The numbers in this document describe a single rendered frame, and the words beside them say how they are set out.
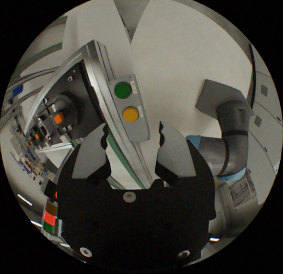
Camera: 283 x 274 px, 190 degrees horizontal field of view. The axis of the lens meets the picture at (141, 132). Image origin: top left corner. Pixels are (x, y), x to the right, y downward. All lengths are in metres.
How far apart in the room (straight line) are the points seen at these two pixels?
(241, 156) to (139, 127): 0.33
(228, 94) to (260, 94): 2.57
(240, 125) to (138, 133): 0.33
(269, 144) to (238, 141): 2.50
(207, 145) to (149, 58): 0.31
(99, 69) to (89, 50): 0.08
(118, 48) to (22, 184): 11.44
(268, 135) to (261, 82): 1.18
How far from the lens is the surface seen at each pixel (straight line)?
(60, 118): 0.23
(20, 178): 11.25
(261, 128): 2.82
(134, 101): 0.24
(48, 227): 0.46
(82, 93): 0.28
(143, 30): 0.38
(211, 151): 0.25
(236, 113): 0.31
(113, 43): 0.37
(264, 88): 2.82
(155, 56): 0.34
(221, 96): 0.32
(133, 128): 0.28
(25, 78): 0.37
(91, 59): 0.29
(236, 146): 0.30
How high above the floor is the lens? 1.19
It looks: 54 degrees down
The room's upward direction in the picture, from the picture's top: 177 degrees counter-clockwise
